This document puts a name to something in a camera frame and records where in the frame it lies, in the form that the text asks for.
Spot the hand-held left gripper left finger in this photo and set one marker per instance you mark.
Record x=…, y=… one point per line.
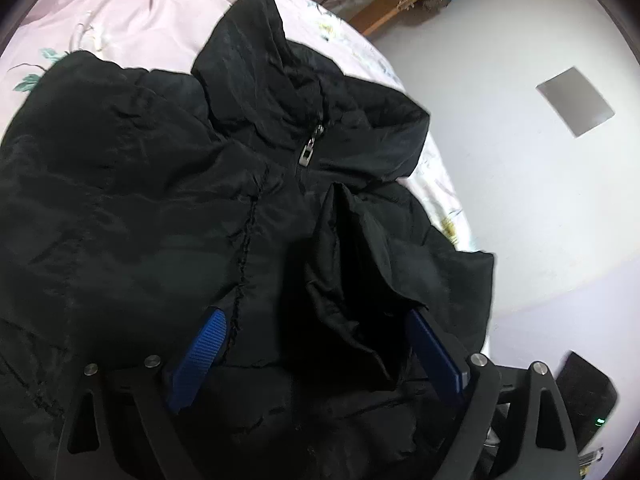
x=200, y=352

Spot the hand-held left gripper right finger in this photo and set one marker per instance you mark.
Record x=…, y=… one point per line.
x=435, y=355

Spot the black padded jacket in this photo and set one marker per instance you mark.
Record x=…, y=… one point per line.
x=150, y=210

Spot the dark box with green light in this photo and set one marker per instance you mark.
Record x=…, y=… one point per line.
x=585, y=395

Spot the pink floral bed sheet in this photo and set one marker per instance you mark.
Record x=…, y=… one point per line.
x=125, y=10

